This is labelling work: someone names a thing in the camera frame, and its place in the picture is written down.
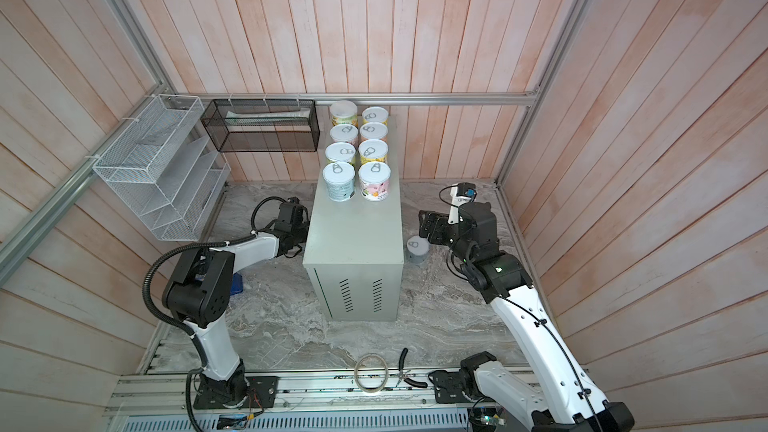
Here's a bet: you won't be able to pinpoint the yellow label can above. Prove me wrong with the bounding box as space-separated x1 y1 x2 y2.
361 106 389 125

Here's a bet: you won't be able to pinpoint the pink label can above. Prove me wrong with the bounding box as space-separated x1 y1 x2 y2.
359 122 389 142

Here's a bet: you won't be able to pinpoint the grey metal cabinet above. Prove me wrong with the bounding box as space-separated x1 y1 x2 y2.
303 136 404 321

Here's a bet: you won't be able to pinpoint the tall yellow peach can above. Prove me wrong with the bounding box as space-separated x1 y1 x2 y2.
329 100 358 127

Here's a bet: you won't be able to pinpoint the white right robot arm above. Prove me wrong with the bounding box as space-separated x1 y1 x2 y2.
419 202 635 431

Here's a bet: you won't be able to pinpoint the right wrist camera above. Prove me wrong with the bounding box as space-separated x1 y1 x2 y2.
450 182 477 207

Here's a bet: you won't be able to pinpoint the floor can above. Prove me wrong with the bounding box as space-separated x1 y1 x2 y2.
358 139 389 164
322 162 356 202
324 142 357 167

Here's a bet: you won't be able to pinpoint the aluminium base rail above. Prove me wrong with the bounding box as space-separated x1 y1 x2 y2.
104 367 539 431

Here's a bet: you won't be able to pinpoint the grey label can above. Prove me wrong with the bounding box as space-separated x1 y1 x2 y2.
405 236 430 264

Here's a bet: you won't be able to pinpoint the black mesh wall basket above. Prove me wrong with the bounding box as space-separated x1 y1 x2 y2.
201 98 320 153

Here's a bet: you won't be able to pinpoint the black handled pliers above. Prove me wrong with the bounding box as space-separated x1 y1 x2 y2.
398 347 429 389

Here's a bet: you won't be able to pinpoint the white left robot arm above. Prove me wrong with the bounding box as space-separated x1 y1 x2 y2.
142 196 309 409

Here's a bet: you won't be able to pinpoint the white wire mesh rack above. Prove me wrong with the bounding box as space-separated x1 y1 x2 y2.
94 95 230 242

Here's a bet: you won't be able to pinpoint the white lid can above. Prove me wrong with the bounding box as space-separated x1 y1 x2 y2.
358 161 391 201

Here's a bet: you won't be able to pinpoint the blue tape dispenser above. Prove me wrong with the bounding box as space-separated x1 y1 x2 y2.
230 273 244 296

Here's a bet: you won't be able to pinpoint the clear tape roll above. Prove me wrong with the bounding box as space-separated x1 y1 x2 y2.
353 353 390 394

